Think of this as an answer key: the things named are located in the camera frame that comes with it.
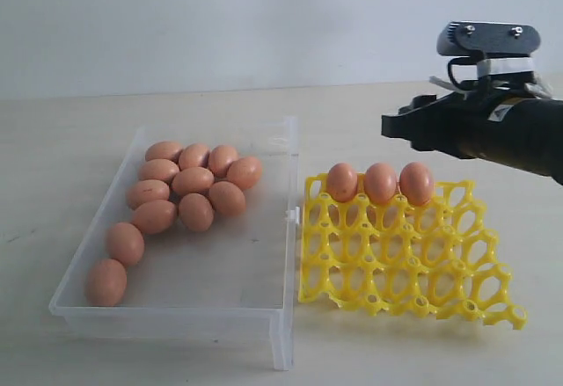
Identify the brown egg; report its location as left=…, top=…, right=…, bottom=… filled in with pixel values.
left=178, top=142, right=210, bottom=171
left=208, top=144, right=238, bottom=178
left=172, top=167, right=215, bottom=197
left=84, top=259, right=127, bottom=307
left=226, top=156, right=263, bottom=191
left=179, top=193, right=215, bottom=232
left=131, top=200, right=178, bottom=235
left=399, top=162, right=435, bottom=206
left=363, top=162, right=398, bottom=205
left=326, top=163, right=358, bottom=202
left=126, top=179, right=171, bottom=210
left=144, top=141, right=184, bottom=163
left=208, top=181, right=246, bottom=216
left=137, top=158, right=179, bottom=184
left=106, top=222, right=145, bottom=266

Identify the clear plastic tray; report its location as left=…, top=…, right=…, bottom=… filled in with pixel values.
left=49, top=117, right=300, bottom=370

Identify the yellow plastic egg tray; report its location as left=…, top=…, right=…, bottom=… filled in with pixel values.
left=298, top=174, right=527, bottom=330

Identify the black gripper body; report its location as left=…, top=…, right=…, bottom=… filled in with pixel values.
left=381, top=93, right=562, bottom=184

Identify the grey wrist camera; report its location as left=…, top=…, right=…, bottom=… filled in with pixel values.
left=436, top=21, right=541, bottom=77

